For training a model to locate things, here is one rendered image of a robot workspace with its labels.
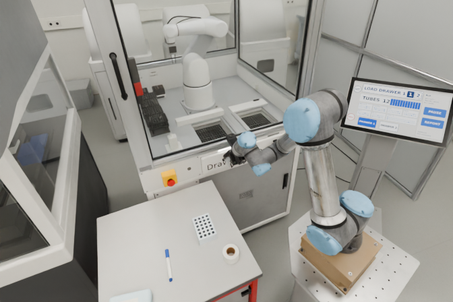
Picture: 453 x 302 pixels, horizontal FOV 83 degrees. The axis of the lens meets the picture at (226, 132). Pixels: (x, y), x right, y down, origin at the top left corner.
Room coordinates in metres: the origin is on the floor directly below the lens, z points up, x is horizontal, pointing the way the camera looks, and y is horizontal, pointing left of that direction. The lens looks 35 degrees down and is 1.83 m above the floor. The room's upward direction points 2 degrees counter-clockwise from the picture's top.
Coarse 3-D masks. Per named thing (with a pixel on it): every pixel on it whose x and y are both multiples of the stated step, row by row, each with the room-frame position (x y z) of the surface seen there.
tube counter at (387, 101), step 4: (384, 100) 1.27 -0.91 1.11; (388, 100) 1.27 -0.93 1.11; (392, 100) 1.26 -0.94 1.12; (396, 100) 1.25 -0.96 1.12; (400, 100) 1.25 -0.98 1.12; (404, 100) 1.24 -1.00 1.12; (408, 100) 1.24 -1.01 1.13; (388, 104) 1.25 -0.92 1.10; (392, 104) 1.25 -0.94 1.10; (396, 104) 1.24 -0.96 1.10; (400, 104) 1.23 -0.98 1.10; (404, 104) 1.23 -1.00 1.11; (408, 104) 1.22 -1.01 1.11; (412, 104) 1.22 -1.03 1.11; (416, 104) 1.21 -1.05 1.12; (420, 104) 1.20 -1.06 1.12; (408, 108) 1.21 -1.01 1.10; (412, 108) 1.20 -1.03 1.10; (416, 108) 1.20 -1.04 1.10
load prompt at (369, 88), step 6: (366, 84) 1.37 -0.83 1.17; (372, 84) 1.36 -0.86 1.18; (366, 90) 1.35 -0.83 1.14; (372, 90) 1.33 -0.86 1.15; (378, 90) 1.32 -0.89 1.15; (384, 90) 1.31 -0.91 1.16; (390, 90) 1.30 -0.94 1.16; (396, 90) 1.29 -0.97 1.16; (402, 90) 1.28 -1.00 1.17; (408, 90) 1.27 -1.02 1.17; (414, 90) 1.26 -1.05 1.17; (396, 96) 1.27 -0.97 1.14; (402, 96) 1.26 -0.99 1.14; (408, 96) 1.25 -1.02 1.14; (414, 96) 1.24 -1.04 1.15; (420, 96) 1.23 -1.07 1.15
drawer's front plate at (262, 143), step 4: (284, 132) 1.26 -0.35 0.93; (272, 136) 1.22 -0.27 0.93; (276, 136) 1.22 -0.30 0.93; (260, 140) 1.19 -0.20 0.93; (264, 140) 1.19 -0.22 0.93; (268, 140) 1.20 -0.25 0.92; (272, 140) 1.21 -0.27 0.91; (260, 144) 1.18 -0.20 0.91; (264, 144) 1.19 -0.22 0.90; (268, 144) 1.20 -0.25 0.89; (260, 148) 1.18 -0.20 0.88
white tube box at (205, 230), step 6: (198, 216) 0.78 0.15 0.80; (204, 216) 0.78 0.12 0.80; (198, 222) 0.74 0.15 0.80; (204, 222) 0.74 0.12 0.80; (210, 222) 0.74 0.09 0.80; (198, 228) 0.71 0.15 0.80; (204, 228) 0.71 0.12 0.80; (210, 228) 0.71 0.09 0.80; (198, 234) 0.68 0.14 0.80; (204, 234) 0.68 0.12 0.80; (210, 234) 0.68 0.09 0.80; (216, 234) 0.68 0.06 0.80; (198, 240) 0.67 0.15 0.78; (204, 240) 0.66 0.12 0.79; (210, 240) 0.67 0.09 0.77
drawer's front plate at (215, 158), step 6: (204, 156) 1.07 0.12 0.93; (210, 156) 1.06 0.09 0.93; (216, 156) 1.08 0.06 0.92; (222, 156) 1.09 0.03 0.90; (204, 162) 1.05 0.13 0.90; (210, 162) 1.06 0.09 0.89; (216, 162) 1.08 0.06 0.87; (222, 162) 1.09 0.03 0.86; (204, 168) 1.05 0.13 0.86; (210, 168) 1.06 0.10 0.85; (216, 168) 1.07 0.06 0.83
